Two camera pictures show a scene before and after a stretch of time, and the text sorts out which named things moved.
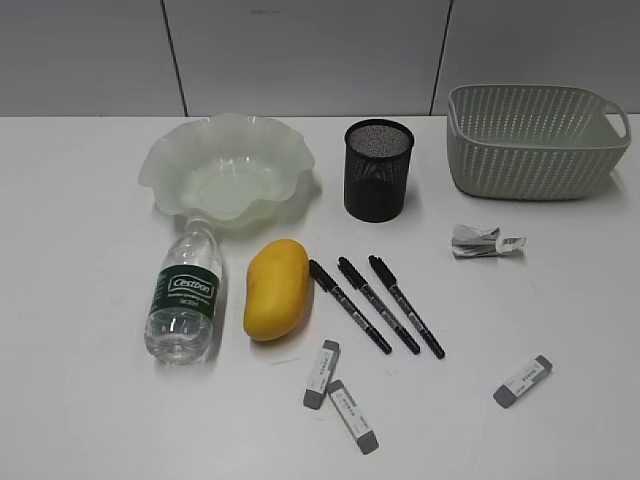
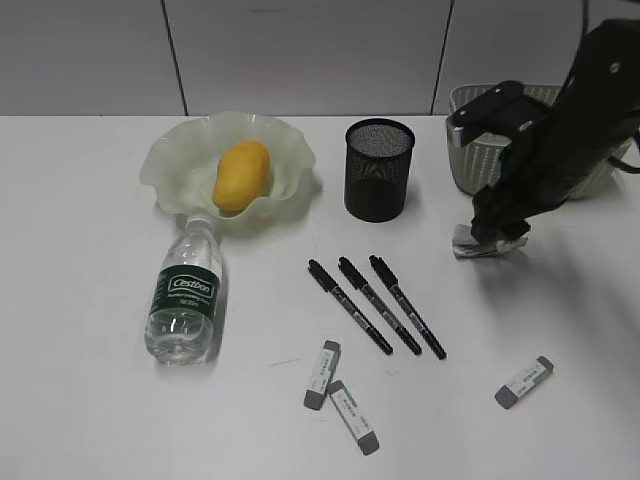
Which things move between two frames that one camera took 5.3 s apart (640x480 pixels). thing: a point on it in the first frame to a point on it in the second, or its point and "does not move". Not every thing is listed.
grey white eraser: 366,437 does not move
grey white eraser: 506,394 does not move
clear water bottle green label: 185,297 does not move
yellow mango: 277,286 to 243,175
